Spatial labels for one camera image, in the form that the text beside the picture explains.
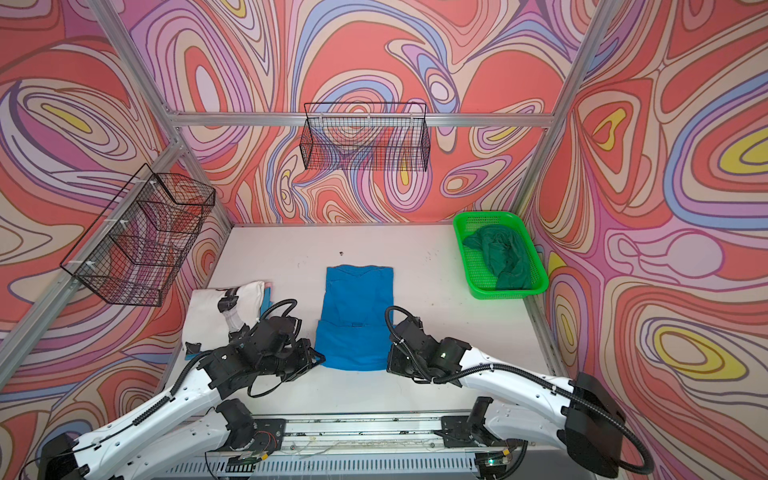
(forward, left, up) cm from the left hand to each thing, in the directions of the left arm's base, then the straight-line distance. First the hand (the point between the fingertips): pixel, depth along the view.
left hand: (332, 357), depth 74 cm
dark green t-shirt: (+39, -56, -7) cm, 69 cm away
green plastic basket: (+30, -47, -12) cm, 57 cm away
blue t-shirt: (+17, -4, -11) cm, 21 cm away
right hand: (-1, -15, -5) cm, 16 cm away
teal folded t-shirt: (+21, +25, -9) cm, 34 cm away
